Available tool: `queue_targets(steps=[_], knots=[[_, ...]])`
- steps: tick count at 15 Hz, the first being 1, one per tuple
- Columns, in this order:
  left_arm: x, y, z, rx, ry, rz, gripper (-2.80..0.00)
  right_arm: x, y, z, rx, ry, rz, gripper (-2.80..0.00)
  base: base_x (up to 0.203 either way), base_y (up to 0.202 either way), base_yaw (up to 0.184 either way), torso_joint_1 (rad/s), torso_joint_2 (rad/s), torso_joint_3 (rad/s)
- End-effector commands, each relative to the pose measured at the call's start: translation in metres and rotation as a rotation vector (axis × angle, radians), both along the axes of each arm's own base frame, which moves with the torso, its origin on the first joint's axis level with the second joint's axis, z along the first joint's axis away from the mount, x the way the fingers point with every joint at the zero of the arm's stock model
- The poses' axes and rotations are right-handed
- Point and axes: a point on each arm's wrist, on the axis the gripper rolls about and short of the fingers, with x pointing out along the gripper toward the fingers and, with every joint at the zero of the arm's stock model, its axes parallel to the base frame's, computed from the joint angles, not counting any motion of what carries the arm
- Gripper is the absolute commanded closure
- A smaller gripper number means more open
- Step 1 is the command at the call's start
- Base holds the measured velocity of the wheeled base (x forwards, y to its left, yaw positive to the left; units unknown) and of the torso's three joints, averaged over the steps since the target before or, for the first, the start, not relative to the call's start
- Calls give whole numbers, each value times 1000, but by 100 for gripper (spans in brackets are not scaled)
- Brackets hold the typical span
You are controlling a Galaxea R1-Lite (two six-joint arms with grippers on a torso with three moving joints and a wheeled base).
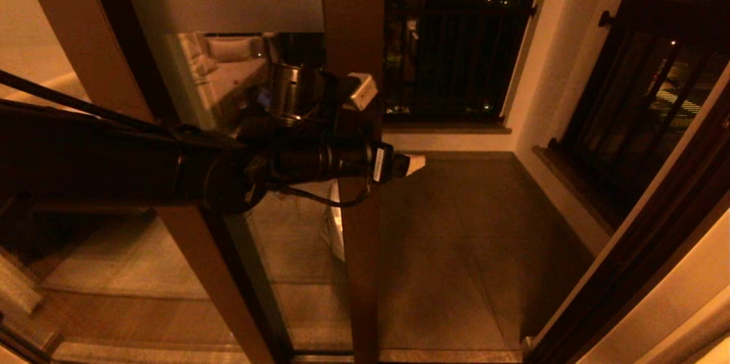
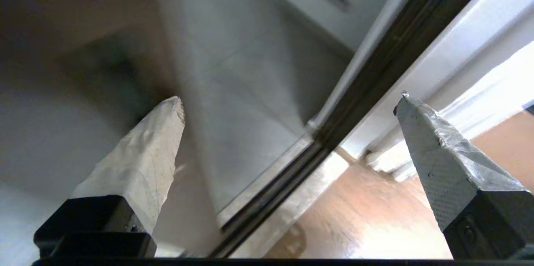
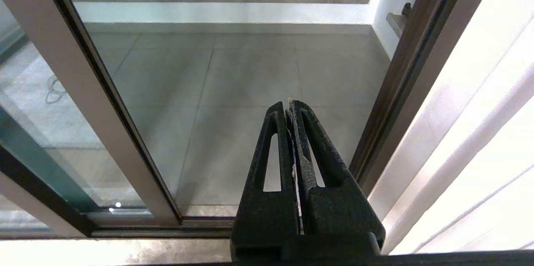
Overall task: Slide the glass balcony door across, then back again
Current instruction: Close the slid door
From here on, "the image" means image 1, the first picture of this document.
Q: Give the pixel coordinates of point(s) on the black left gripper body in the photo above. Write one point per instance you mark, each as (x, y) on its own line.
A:
(379, 163)

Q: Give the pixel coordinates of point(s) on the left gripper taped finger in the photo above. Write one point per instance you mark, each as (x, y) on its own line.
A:
(413, 160)
(408, 171)

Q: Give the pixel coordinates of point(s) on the brown framed sliding glass door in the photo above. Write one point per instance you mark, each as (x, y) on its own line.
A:
(353, 10)

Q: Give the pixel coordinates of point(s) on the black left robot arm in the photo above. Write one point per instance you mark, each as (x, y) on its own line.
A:
(114, 158)

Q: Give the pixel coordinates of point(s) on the dark wooden door jamb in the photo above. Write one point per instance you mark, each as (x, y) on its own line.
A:
(639, 272)

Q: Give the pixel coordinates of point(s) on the brown framed fixed glass panel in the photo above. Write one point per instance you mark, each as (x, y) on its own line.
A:
(68, 10)

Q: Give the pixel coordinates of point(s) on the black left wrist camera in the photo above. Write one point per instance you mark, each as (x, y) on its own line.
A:
(363, 92)

